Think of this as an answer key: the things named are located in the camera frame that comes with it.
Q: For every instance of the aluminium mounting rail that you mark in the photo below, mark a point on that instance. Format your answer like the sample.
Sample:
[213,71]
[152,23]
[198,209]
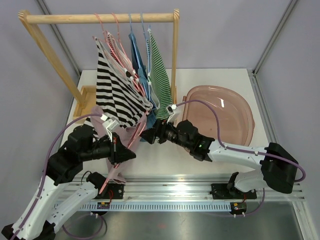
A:
[182,188]

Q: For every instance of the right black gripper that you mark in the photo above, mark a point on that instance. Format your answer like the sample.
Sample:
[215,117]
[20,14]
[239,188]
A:
[160,128]

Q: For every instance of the wooden clothes rack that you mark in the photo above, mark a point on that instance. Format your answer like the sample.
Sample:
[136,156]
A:
[85,97]

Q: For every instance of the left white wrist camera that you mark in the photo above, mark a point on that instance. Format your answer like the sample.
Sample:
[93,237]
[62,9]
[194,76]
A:
[109,125]

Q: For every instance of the mauve tank top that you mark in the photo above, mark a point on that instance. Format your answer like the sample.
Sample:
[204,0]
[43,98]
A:
[97,111]

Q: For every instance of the green white striped tank top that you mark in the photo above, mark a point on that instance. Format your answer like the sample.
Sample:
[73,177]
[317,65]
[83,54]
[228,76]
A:
[159,79]

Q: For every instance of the pink plastic basin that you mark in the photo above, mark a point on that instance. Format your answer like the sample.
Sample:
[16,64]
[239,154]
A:
[215,103]

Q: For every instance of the black white striped tank top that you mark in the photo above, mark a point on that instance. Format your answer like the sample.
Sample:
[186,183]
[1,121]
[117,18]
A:
[115,91]

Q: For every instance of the pink hanger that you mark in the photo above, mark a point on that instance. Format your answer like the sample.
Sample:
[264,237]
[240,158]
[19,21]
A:
[118,30]
[104,32]
[129,137]

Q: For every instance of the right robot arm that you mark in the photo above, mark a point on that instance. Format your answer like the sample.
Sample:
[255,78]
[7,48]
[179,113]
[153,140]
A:
[271,166]

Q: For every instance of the blue tank top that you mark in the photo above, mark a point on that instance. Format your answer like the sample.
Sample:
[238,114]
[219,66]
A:
[151,119]

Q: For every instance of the red white striped tank top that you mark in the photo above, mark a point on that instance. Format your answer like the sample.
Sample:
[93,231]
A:
[115,59]

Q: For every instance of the white slotted cable duct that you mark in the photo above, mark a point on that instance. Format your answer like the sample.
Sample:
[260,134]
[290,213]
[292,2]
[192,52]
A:
[159,207]

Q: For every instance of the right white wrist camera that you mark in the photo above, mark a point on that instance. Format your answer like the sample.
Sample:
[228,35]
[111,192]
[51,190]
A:
[175,113]

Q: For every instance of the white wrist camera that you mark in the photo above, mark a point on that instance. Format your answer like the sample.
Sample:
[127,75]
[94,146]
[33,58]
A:
[175,113]
[109,125]

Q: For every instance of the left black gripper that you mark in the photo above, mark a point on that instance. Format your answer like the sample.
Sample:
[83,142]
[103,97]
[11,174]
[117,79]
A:
[119,153]

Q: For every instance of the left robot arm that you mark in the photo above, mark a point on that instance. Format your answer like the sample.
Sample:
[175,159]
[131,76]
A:
[42,220]

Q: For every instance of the blue hanger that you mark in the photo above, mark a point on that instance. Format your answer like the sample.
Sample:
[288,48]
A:
[131,27]
[151,94]

